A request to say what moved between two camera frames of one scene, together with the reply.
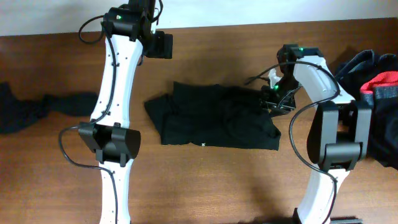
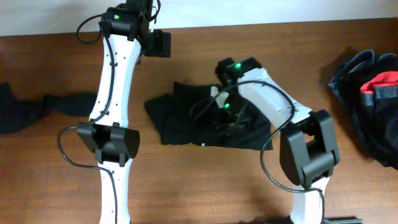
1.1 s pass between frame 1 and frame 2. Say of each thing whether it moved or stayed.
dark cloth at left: stayed
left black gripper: stayed
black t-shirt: stayed
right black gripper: moved
